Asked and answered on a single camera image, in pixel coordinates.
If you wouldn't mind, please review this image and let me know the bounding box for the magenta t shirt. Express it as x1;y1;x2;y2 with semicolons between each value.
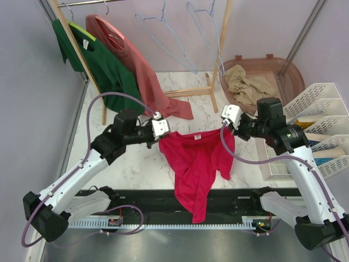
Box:
159;129;233;224

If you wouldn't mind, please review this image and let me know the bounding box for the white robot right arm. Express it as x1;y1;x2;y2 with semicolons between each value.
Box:
221;98;348;250

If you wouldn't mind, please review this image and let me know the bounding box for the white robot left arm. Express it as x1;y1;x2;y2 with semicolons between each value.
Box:
21;109;169;247

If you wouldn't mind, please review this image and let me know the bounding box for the green t shirt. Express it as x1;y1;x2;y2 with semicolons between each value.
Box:
52;19;141;100

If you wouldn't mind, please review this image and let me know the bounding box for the salmon pink t shirt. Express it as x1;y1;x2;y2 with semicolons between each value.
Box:
85;14;194;120

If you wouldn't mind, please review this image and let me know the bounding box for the silver hanger under green shirt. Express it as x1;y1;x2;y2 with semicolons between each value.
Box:
65;4;74;21

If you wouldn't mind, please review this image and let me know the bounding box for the beige crumpled garment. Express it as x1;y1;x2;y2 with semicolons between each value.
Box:
224;65;277;106

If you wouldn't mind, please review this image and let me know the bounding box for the yellow blue book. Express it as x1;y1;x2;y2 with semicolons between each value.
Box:
294;115;324;130

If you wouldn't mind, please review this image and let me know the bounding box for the blue cover book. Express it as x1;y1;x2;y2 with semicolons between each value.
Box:
305;133;331;147

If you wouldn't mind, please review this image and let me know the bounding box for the white plastic file organizer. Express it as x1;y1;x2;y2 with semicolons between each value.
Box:
251;82;349;182

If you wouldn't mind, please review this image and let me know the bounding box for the light blue book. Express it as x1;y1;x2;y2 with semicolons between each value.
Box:
312;147;346;166

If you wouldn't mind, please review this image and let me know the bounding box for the wooden clothes rack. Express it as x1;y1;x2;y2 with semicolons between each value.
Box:
48;1;233;126

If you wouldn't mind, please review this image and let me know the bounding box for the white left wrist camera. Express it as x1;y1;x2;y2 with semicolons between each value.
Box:
151;112;171;140

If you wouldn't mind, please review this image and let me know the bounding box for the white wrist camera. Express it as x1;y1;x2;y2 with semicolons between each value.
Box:
221;104;243;130
151;112;171;140

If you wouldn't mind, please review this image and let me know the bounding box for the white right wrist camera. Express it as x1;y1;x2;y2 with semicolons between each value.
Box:
221;104;243;130

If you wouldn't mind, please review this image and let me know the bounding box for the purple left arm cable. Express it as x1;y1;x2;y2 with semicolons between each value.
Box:
21;92;159;248

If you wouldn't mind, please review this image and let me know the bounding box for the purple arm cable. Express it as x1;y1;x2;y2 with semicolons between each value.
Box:
21;92;159;248
220;124;349;262

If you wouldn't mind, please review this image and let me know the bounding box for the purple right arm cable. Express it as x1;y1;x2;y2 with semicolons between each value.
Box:
220;124;349;262

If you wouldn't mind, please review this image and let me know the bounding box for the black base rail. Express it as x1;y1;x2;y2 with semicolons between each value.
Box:
76;188;303;219

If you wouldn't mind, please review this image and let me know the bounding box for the white slotted cable duct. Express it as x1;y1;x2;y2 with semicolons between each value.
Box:
68;215;267;230

